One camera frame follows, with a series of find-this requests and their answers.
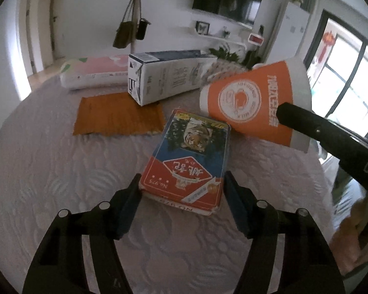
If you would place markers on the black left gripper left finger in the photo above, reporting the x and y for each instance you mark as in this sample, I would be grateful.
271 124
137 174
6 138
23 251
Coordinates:
74 243

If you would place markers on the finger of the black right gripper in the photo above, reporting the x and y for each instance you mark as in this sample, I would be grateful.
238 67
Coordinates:
350 148

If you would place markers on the orange white paper cup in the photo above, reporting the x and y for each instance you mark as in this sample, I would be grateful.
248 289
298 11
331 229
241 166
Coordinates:
248 101

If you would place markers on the red blue playing card box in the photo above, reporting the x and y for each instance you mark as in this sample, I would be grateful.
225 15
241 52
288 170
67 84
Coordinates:
187 168

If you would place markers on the white milk carton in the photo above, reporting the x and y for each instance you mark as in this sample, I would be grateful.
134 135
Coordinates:
153 76

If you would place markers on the sliding glass balcony door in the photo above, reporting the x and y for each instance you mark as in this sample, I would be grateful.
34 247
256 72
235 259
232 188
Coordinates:
339 79

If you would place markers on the red chinese knot ornament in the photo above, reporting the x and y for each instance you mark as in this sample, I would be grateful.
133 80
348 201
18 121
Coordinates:
328 39

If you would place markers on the white floor air conditioner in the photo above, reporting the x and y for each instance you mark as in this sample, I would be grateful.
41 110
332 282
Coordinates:
289 34

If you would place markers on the red white box shelf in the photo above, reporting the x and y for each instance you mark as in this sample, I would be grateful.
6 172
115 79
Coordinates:
256 39

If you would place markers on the orange snack wrapper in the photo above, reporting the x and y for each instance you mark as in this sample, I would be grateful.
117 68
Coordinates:
117 114

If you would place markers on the green potted plant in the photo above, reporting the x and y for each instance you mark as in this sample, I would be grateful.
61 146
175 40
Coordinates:
223 52

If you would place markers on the pink white tissue pack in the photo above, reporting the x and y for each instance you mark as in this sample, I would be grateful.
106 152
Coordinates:
93 72

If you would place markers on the brown hanging tote bag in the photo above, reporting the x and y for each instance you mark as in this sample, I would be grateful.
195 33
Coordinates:
125 29

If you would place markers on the black hanging small bag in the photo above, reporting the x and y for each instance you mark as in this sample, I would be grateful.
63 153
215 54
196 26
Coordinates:
142 28

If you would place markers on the pink coat rack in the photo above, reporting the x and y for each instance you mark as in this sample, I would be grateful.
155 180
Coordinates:
135 19

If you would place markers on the black picture frame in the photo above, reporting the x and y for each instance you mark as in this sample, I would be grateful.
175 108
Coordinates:
202 28

